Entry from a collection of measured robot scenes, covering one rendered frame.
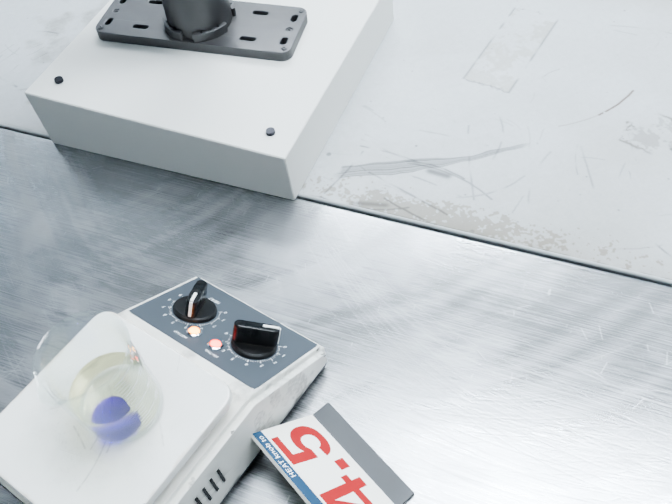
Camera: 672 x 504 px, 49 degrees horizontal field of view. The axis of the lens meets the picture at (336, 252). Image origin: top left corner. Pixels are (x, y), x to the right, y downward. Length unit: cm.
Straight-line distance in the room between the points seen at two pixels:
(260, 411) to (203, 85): 33
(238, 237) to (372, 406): 20
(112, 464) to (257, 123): 32
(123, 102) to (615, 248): 44
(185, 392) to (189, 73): 35
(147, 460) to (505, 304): 29
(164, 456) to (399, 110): 41
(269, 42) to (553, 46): 28
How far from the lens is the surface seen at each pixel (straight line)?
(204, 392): 47
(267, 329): 51
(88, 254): 69
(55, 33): 95
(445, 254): 61
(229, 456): 50
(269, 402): 50
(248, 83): 70
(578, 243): 63
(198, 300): 53
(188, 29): 74
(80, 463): 48
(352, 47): 73
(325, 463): 51
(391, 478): 52
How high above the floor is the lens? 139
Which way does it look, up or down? 53 degrees down
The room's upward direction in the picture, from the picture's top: 11 degrees counter-clockwise
